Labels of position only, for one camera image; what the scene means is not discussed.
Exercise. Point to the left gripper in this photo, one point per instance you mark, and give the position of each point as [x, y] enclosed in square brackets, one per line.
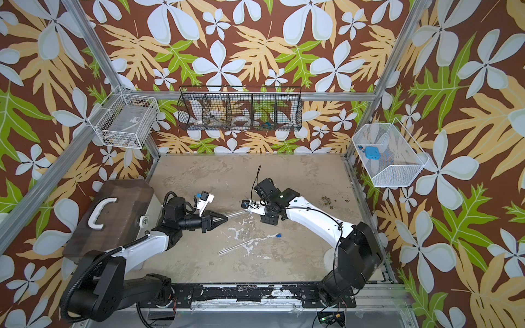
[208, 223]

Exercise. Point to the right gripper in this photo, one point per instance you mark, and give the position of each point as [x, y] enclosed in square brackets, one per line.
[268, 221]

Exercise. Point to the clear test tube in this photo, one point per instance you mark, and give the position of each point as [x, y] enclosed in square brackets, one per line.
[237, 214]
[247, 244]

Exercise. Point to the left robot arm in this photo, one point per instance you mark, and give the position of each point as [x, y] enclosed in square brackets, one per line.
[99, 287]

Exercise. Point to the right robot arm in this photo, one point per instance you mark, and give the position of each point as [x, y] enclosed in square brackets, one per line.
[356, 250]

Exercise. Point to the brown plastic case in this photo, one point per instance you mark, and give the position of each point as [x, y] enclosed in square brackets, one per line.
[122, 212]

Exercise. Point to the blue object in basket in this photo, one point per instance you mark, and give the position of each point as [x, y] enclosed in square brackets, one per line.
[372, 153]

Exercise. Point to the white mesh basket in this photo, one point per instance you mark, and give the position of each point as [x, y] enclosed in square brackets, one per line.
[402, 158]

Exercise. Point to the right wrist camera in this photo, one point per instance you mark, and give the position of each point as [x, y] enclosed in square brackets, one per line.
[253, 207]

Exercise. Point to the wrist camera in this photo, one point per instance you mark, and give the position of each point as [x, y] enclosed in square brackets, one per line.
[253, 207]
[203, 199]

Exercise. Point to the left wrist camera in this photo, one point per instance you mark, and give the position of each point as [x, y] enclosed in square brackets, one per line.
[203, 199]

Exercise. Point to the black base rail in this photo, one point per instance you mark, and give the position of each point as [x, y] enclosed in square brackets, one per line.
[301, 295]

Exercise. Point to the black wire basket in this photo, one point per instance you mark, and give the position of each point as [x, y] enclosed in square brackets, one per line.
[240, 108]

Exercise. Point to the white wire basket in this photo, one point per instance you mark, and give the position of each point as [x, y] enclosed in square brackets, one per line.
[124, 119]

